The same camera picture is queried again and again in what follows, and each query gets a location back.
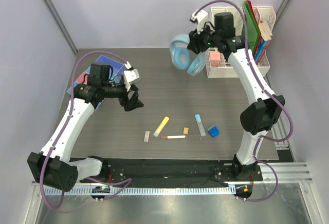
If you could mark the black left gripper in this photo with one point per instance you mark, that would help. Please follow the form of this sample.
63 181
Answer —
133 102

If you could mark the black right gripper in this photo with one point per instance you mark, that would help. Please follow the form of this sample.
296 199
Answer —
195 43

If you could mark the light blue headphones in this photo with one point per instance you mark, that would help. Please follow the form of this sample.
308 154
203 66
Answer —
180 56

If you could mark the pink cube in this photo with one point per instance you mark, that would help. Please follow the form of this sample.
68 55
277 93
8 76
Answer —
215 59

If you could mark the blue pink drawer organizer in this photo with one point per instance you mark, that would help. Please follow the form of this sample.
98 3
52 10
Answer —
82 77

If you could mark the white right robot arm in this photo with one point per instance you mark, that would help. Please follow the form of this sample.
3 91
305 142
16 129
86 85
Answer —
264 105

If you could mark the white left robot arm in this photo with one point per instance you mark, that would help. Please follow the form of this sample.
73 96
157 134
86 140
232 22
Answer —
52 166

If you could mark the white mesh file organizer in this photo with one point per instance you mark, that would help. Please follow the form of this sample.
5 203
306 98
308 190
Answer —
224 70

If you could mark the beige speckled eraser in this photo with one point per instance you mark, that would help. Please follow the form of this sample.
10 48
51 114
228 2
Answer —
146 136

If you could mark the yellow highlighter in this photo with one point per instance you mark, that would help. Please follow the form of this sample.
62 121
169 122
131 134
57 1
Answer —
161 126

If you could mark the white brown-capped pen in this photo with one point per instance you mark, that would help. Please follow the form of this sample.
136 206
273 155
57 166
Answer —
174 137

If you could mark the small orange eraser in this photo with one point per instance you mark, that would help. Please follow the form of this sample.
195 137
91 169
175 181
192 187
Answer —
186 130

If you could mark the green folder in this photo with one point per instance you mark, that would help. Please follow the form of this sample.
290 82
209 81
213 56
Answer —
247 21

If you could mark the blue capped highlighter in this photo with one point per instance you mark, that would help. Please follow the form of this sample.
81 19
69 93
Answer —
200 125

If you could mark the red folder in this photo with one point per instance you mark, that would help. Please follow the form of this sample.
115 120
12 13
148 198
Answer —
253 29

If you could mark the books in organizer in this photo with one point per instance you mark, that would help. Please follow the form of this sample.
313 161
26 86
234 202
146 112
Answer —
265 39

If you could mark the blue pencil sharpener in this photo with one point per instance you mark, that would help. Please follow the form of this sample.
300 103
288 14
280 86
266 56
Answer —
213 131

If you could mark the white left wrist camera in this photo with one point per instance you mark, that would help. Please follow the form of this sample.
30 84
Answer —
130 77

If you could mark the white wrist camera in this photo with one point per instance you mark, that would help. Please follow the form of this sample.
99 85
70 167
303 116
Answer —
199 19
130 77

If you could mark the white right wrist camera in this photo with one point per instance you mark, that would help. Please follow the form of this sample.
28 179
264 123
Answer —
199 19

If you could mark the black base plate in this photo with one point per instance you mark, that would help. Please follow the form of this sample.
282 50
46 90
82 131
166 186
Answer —
176 173

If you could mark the white slotted cable duct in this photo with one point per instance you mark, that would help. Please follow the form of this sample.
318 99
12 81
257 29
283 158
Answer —
90 190

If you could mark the aluminium rail frame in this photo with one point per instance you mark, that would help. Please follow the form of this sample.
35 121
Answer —
112 132

